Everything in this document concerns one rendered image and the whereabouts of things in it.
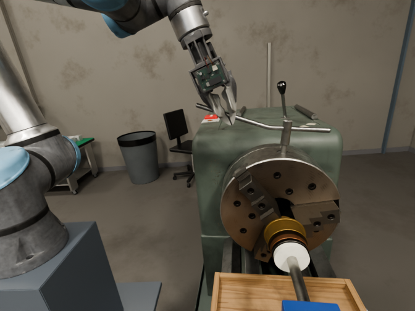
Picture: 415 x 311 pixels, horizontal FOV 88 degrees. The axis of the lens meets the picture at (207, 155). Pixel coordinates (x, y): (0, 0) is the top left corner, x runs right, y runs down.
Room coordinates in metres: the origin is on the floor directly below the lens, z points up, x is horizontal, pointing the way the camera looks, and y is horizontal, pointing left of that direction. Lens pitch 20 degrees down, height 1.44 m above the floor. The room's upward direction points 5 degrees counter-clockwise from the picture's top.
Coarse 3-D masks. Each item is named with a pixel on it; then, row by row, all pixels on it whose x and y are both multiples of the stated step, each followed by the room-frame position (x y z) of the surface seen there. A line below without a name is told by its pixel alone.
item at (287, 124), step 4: (284, 120) 0.52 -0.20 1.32; (288, 120) 0.51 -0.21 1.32; (284, 124) 0.51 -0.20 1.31; (288, 124) 0.51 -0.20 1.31; (284, 128) 0.51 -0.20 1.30; (288, 128) 0.51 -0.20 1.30; (284, 132) 0.51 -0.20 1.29; (288, 132) 0.51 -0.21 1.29; (284, 136) 0.51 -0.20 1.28; (288, 136) 0.51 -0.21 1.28; (280, 140) 0.52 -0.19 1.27; (284, 140) 0.51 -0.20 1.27; (288, 140) 0.51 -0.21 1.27; (284, 144) 0.51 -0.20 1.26; (284, 148) 0.51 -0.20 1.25; (280, 152) 0.52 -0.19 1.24; (284, 152) 0.51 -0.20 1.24
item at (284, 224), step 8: (272, 224) 0.40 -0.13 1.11; (280, 224) 0.39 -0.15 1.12; (288, 224) 0.38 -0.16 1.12; (296, 224) 0.39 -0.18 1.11; (264, 232) 0.40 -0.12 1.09; (272, 232) 0.38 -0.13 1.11; (280, 232) 0.37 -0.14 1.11; (288, 232) 0.36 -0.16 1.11; (296, 232) 0.36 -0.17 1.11; (304, 232) 0.39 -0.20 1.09; (272, 240) 0.37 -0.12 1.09; (280, 240) 0.35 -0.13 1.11; (288, 240) 0.34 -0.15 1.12; (296, 240) 0.34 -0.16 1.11; (304, 240) 0.36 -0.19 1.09; (272, 248) 0.35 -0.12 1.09; (272, 256) 0.34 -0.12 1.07
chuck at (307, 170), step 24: (240, 168) 0.53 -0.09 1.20; (264, 168) 0.49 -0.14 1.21; (288, 168) 0.48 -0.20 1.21; (312, 168) 0.47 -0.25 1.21; (240, 192) 0.50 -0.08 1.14; (288, 192) 0.48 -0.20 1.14; (312, 192) 0.47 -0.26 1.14; (336, 192) 0.46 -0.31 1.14; (240, 216) 0.50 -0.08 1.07; (288, 216) 0.50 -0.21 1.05; (240, 240) 0.50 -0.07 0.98; (312, 240) 0.46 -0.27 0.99
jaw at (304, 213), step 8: (336, 200) 0.46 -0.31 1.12; (296, 208) 0.46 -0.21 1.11; (304, 208) 0.45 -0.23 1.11; (312, 208) 0.44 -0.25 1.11; (320, 208) 0.44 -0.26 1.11; (328, 208) 0.43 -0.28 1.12; (336, 208) 0.42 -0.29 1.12; (296, 216) 0.43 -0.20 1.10; (304, 216) 0.42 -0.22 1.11; (312, 216) 0.41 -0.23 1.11; (320, 216) 0.41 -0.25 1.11; (328, 216) 0.42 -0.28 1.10; (336, 216) 0.42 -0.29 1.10; (304, 224) 0.39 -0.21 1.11; (312, 224) 0.41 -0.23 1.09; (320, 224) 0.41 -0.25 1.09
